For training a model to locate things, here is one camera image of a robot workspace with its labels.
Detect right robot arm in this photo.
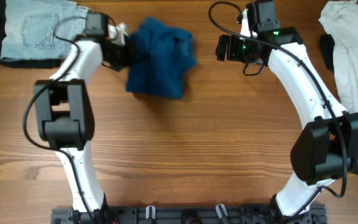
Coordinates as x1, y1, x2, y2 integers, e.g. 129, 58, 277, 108
216, 1, 358, 223

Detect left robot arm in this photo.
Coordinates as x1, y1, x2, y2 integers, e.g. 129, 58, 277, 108
28, 12, 135, 223

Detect right black cable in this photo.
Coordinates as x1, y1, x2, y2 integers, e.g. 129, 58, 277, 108
208, 1, 348, 218

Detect dark blue polo shirt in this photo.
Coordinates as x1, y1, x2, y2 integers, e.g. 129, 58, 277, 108
126, 17, 197, 99

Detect light blue denim shorts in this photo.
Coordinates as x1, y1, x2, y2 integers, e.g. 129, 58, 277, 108
1, 0, 90, 62

